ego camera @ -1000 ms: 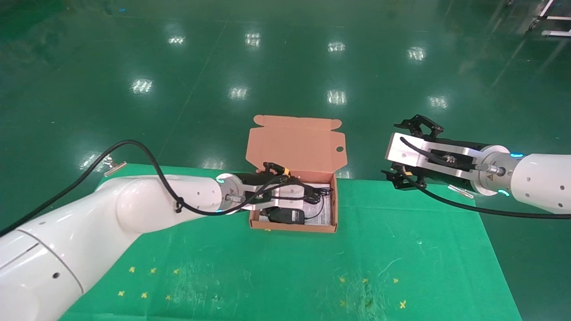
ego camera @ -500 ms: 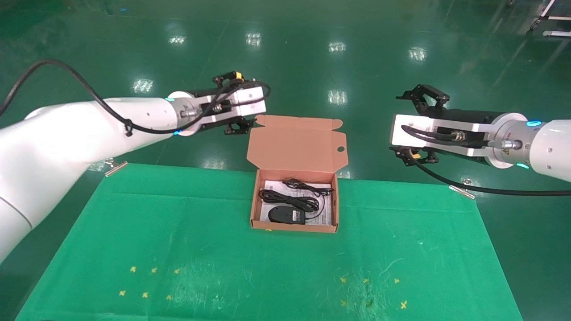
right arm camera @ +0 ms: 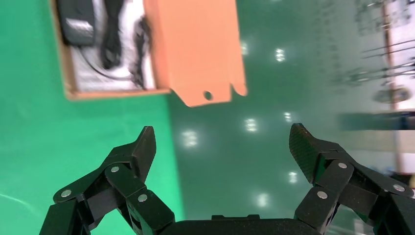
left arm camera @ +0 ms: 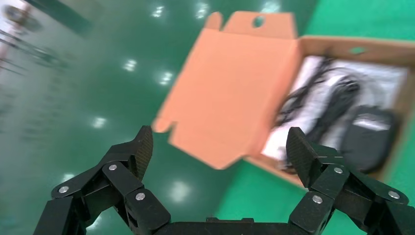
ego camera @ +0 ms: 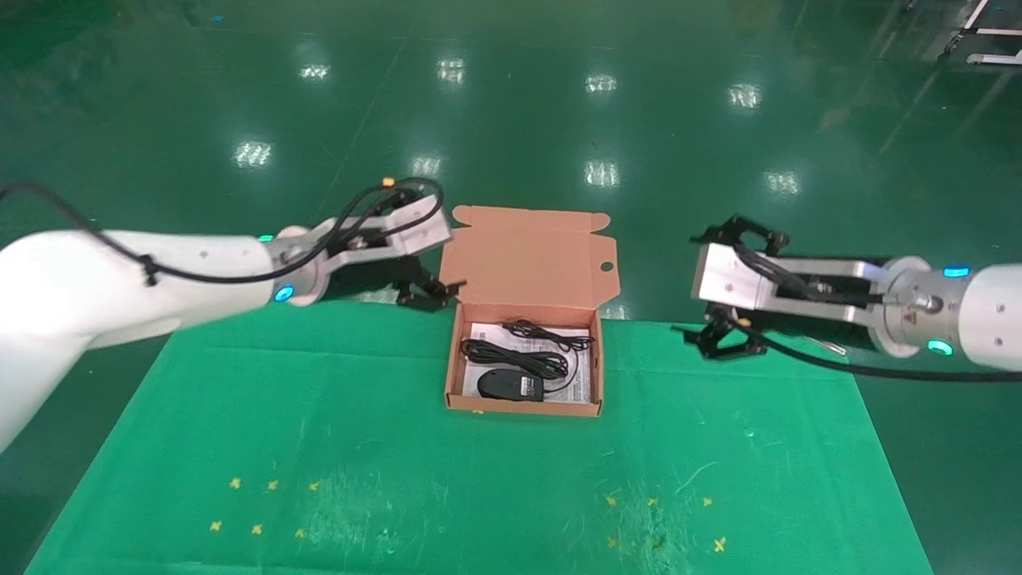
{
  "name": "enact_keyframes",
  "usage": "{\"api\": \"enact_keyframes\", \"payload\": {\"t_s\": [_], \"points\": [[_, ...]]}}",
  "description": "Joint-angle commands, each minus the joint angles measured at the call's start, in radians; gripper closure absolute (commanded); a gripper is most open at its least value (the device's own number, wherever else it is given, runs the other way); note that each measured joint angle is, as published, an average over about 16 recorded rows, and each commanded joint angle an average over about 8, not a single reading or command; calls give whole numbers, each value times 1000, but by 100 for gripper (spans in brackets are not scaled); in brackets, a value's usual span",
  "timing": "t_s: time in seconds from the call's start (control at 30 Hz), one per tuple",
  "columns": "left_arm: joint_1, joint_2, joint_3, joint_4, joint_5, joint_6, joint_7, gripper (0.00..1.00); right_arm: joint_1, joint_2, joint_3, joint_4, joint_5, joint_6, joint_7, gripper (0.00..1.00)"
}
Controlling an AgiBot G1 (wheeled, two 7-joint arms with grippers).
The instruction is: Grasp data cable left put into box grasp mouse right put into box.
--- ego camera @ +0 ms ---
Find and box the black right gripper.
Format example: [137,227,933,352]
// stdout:
[681,214,888,362]

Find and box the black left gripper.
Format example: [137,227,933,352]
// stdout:
[323,184,468,312]

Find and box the black data cable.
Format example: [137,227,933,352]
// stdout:
[460,339,570,380]

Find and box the black corded computer mouse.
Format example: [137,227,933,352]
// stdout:
[477,319,596,403]

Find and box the open brown cardboard box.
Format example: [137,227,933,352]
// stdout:
[439,206,621,418]

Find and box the white printed instruction sheet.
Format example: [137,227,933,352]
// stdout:
[461,321,592,403]

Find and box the green table mat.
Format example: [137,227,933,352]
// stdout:
[24,297,935,575]

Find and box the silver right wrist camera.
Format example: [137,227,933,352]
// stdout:
[691,242,889,323]

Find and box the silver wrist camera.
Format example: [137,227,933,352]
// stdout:
[319,200,454,273]
[691,242,889,323]

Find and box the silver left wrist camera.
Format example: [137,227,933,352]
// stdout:
[319,200,454,273]

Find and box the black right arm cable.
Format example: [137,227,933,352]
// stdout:
[733,243,1022,383]

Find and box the white metal frame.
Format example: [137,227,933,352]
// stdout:
[945,0,1022,69]

